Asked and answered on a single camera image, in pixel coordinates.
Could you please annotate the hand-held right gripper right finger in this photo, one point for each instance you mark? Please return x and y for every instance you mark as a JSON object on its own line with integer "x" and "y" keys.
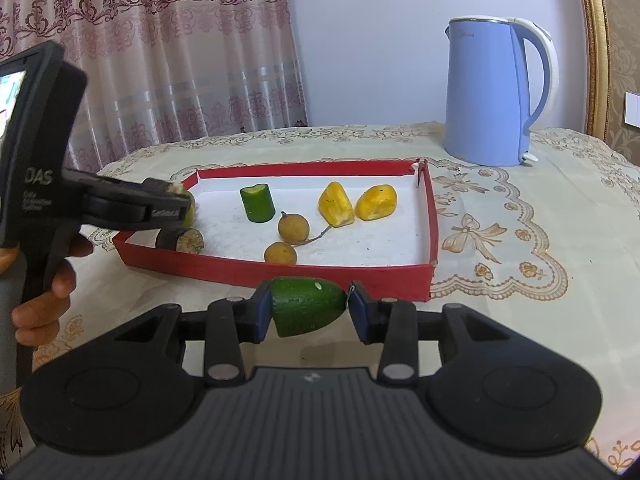
{"x": 361, "y": 315}

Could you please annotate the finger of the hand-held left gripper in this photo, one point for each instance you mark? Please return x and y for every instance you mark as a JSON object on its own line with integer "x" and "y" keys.
{"x": 130, "y": 215}
{"x": 115, "y": 186}

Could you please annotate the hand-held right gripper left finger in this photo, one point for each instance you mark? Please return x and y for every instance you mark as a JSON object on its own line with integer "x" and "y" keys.
{"x": 260, "y": 312}

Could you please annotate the green cucumber tip piece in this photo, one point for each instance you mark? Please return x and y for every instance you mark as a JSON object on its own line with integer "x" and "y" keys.
{"x": 305, "y": 307}

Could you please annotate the dark purple sugarcane piece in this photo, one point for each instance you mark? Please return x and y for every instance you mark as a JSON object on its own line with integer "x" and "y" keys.
{"x": 172, "y": 240}

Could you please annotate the green tomato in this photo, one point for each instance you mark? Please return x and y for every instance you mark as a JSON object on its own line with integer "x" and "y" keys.
{"x": 189, "y": 197}

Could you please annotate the brown longan with twig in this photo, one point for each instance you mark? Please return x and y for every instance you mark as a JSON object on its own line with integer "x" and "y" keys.
{"x": 280, "y": 254}

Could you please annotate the red shallow cardboard box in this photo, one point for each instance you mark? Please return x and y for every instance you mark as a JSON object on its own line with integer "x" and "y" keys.
{"x": 380, "y": 240}

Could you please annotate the yellow bell pepper piece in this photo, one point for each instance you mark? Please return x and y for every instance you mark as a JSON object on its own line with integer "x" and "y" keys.
{"x": 335, "y": 205}
{"x": 375, "y": 202}

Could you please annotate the person's left hand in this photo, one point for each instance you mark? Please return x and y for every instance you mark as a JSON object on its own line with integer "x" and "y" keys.
{"x": 42, "y": 317}

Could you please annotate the pink floral curtain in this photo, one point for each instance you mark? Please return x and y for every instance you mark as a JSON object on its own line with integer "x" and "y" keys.
{"x": 175, "y": 60}

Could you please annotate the light blue electric kettle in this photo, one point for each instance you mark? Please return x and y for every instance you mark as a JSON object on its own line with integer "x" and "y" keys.
{"x": 485, "y": 95}

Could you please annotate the white wall switch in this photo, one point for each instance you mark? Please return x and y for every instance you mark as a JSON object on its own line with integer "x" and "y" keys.
{"x": 633, "y": 108}

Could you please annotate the gold frame molding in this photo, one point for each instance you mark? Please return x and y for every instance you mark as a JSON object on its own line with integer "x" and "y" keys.
{"x": 597, "y": 35}

